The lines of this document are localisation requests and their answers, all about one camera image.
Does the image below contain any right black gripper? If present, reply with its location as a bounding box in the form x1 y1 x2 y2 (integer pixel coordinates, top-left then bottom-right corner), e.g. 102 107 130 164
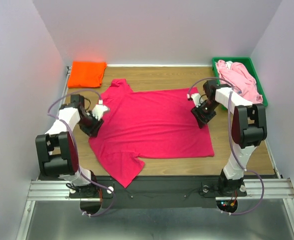
190 99 220 129

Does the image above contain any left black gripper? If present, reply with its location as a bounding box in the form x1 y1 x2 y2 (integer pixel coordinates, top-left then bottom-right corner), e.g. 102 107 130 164
77 110 104 138

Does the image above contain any magenta t-shirt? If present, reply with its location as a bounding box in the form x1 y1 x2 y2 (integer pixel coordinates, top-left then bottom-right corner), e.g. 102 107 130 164
88 79 215 187

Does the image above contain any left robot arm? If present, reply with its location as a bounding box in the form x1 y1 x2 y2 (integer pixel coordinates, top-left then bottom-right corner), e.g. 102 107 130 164
35 94 110 198

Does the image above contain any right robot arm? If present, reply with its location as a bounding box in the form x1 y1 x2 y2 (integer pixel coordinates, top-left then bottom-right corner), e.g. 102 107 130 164
186 77 267 195

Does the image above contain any pink t-shirt in bin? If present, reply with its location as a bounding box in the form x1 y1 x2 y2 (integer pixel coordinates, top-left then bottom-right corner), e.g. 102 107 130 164
215 59 263 104

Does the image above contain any folded orange t-shirt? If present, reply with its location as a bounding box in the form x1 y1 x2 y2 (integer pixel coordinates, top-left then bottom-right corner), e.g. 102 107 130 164
67 61 107 89

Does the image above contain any white garment in bin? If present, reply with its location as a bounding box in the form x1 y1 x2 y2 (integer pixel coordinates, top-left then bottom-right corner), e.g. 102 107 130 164
224 61 233 70

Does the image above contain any green plastic bin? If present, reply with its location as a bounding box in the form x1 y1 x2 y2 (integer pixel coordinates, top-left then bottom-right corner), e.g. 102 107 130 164
211 56 268 107

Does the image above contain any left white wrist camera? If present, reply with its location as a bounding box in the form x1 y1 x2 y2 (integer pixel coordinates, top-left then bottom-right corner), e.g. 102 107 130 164
91 104 110 121

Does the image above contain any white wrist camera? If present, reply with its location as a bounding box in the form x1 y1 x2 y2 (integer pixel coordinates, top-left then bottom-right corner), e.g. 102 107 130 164
187 93 205 108
91 104 110 121

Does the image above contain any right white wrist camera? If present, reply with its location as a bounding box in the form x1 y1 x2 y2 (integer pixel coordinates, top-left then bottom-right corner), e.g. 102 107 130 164
187 93 205 108

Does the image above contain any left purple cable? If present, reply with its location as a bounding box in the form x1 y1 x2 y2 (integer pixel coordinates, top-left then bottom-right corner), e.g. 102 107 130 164
47 88 118 218

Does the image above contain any aluminium frame rail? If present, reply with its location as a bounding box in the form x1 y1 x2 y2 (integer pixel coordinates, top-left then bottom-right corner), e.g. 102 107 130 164
27 178 294 202

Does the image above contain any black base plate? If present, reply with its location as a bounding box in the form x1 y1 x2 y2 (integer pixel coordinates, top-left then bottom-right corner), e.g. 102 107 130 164
36 174 249 210

